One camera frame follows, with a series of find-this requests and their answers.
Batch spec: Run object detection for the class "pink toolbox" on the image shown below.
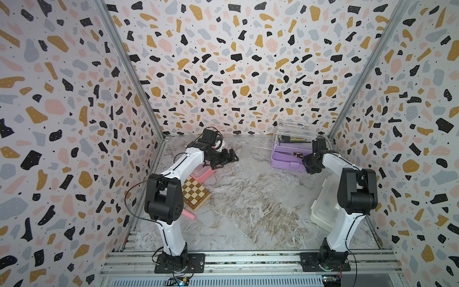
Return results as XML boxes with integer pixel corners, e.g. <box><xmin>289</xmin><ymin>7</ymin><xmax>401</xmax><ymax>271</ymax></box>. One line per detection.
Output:
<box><xmin>190</xmin><ymin>161</ymin><xmax>216</xmax><ymax>184</ymax></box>

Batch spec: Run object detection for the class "purple toolbox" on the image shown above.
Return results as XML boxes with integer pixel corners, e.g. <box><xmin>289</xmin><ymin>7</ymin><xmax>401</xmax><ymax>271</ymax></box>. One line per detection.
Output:
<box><xmin>271</xmin><ymin>120</ymin><xmax>316</xmax><ymax>173</ymax></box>

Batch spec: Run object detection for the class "white toolbox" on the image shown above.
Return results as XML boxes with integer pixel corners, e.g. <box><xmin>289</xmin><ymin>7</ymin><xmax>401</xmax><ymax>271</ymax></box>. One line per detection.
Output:
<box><xmin>310</xmin><ymin>174</ymin><xmax>339</xmax><ymax>232</ymax></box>

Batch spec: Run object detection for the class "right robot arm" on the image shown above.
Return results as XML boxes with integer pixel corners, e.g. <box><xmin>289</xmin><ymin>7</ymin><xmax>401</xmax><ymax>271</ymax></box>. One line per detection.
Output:
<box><xmin>302</xmin><ymin>136</ymin><xmax>378</xmax><ymax>265</ymax></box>

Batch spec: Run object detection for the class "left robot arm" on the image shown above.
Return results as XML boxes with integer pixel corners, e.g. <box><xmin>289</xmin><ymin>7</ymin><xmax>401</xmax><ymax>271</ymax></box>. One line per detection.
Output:
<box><xmin>144</xmin><ymin>140</ymin><xmax>239</xmax><ymax>258</ymax></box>

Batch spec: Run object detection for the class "screwdriver in purple box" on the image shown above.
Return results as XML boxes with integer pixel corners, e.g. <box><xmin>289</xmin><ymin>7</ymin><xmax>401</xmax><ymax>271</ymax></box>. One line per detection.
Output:
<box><xmin>276</xmin><ymin>151</ymin><xmax>304</xmax><ymax>159</ymax></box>

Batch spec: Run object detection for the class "wooden checkerboard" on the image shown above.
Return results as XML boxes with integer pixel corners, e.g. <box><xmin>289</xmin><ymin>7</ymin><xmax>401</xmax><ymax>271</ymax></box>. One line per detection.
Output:
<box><xmin>182</xmin><ymin>177</ymin><xmax>210</xmax><ymax>211</ymax></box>

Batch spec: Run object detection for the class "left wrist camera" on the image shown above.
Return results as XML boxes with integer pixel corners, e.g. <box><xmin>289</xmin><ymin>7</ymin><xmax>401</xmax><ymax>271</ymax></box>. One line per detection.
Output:
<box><xmin>198</xmin><ymin>127</ymin><xmax>224</xmax><ymax>149</ymax></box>

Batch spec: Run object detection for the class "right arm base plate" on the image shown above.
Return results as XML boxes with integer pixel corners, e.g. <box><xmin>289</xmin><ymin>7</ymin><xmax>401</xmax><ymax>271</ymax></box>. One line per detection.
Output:
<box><xmin>300</xmin><ymin>251</ymin><xmax>351</xmax><ymax>272</ymax></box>

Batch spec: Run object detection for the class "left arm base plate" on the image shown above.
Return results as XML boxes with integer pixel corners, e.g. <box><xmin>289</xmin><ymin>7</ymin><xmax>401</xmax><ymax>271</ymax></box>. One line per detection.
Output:
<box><xmin>154</xmin><ymin>252</ymin><xmax>206</xmax><ymax>274</ymax></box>

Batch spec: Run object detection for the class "aluminium front rail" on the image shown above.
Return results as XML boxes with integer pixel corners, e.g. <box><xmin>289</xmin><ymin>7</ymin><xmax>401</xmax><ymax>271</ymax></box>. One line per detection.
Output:
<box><xmin>96</xmin><ymin>249</ymin><xmax>409</xmax><ymax>287</ymax></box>

